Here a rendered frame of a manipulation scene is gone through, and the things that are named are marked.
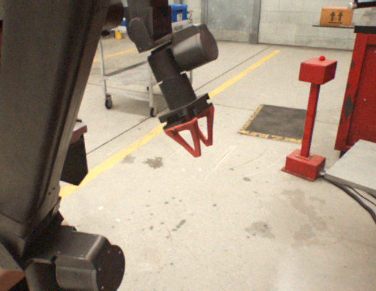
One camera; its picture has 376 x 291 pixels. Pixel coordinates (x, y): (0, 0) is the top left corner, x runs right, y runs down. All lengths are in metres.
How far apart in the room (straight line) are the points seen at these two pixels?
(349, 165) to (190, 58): 0.33
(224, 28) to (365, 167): 7.44
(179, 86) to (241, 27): 7.27
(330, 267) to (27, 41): 1.86
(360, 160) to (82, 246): 0.50
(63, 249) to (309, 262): 1.65
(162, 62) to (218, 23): 7.44
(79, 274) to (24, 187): 0.13
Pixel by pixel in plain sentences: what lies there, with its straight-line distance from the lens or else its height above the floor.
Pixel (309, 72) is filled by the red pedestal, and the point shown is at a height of 0.75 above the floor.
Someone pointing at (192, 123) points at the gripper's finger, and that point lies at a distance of 0.63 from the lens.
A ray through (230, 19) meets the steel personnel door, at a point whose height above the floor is 0.45.
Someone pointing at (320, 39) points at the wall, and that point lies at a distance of 7.60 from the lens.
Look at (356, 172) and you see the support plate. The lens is 0.67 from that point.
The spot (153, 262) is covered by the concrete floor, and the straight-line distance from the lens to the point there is 1.90.
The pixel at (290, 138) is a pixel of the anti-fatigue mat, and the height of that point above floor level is 0.01.
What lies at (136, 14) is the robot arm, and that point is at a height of 1.24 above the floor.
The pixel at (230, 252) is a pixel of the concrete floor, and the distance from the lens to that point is 1.96.
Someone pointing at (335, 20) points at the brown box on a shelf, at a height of 1.03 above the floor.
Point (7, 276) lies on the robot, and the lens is 0.80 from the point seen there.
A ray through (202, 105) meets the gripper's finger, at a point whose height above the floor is 1.08.
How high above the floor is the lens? 1.30
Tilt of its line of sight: 25 degrees down
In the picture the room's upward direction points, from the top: straight up
